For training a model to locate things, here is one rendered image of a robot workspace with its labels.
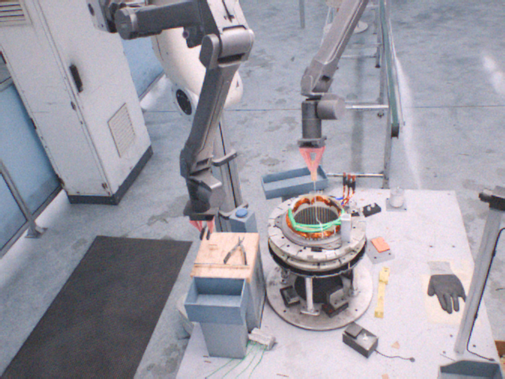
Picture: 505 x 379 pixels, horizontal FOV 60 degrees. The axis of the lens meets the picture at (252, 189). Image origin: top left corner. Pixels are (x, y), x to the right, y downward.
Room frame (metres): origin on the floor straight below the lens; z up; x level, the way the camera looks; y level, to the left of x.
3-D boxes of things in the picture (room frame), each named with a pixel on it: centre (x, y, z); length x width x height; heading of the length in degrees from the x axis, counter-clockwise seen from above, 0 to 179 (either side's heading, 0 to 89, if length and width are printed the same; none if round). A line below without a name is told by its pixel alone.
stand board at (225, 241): (1.04, 0.11, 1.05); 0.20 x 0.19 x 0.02; 166
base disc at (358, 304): (1.09, -0.19, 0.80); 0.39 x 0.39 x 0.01
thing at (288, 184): (1.41, -0.17, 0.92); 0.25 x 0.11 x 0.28; 94
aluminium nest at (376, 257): (1.22, -0.45, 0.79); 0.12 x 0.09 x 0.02; 9
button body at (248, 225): (1.27, 0.05, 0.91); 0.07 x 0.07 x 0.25; 54
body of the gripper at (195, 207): (1.02, 0.15, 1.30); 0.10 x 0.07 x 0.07; 77
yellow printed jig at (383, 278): (1.02, -0.40, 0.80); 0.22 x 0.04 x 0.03; 157
